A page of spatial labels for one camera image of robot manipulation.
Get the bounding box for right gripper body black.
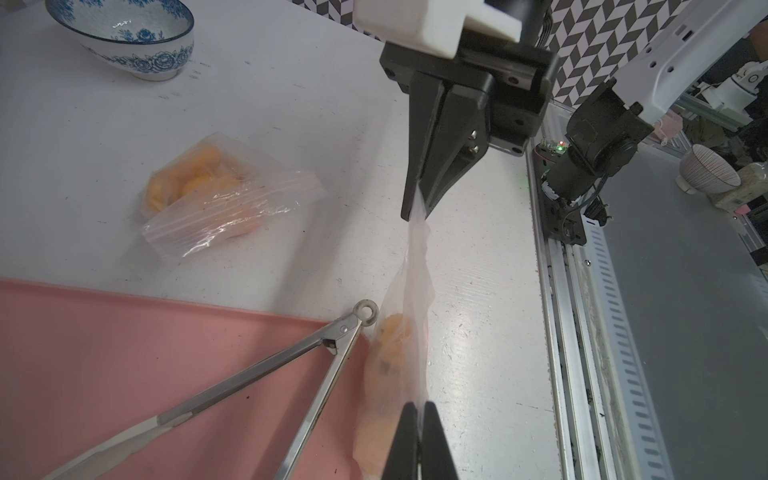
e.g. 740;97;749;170
380;30;558;155

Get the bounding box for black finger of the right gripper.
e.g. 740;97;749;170
419;85;490;216
401;72;445;221

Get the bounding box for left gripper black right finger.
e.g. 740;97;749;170
421;401;459;480

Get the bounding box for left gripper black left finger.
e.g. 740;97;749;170
381;402;419;480

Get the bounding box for clear bag with pink contents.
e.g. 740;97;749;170
352;194;434;479

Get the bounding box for yellow cookies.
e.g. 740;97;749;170
142;134;274;243

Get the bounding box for clear resealable bag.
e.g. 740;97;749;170
141;132;326;262

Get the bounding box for pink plastic tray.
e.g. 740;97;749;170
1;280;353;479

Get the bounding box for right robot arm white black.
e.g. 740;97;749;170
354;1;767;219

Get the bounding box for striped bowl outside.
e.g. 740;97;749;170
675;144;742;195

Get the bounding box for blue patterned bowl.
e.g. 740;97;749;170
45;0;195;81

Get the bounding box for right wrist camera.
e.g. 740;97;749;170
353;0;523;59

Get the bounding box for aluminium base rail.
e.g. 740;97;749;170
527;101;676;480

